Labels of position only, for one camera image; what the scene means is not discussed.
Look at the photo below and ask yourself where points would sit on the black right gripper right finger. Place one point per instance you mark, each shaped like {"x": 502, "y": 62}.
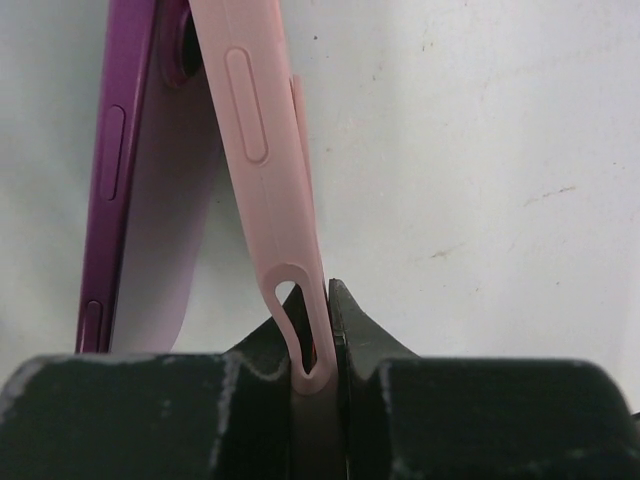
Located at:
{"x": 413, "y": 417}

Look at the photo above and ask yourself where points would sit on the pink phone case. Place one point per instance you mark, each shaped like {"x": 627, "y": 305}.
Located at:
{"x": 261, "y": 115}

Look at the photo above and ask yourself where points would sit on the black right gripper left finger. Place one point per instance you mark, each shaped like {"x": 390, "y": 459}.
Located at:
{"x": 155, "y": 416}

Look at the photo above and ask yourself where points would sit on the purple phone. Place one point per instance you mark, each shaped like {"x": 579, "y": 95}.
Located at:
{"x": 157, "y": 147}

